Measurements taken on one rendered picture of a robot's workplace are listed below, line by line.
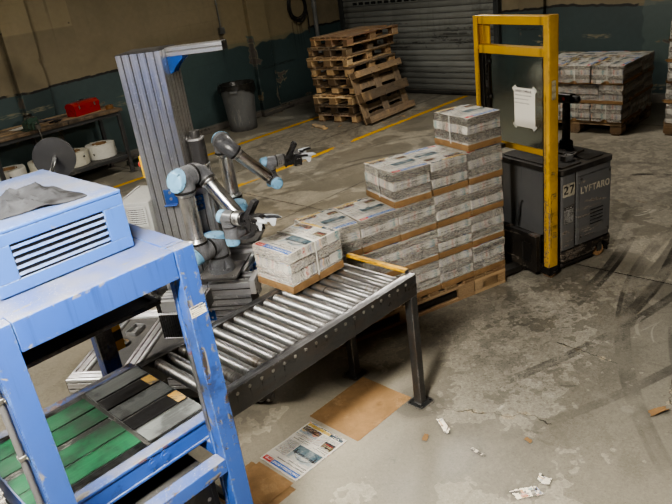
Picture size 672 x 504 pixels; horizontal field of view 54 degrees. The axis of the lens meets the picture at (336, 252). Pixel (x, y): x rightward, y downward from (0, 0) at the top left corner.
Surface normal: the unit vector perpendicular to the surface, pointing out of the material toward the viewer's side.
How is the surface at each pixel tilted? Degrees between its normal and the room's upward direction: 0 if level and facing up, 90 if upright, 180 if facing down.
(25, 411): 90
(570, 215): 90
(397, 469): 0
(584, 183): 90
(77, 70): 90
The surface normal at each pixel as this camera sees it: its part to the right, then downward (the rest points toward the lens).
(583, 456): -0.13, -0.91
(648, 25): -0.69, 0.37
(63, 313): 0.72, 0.19
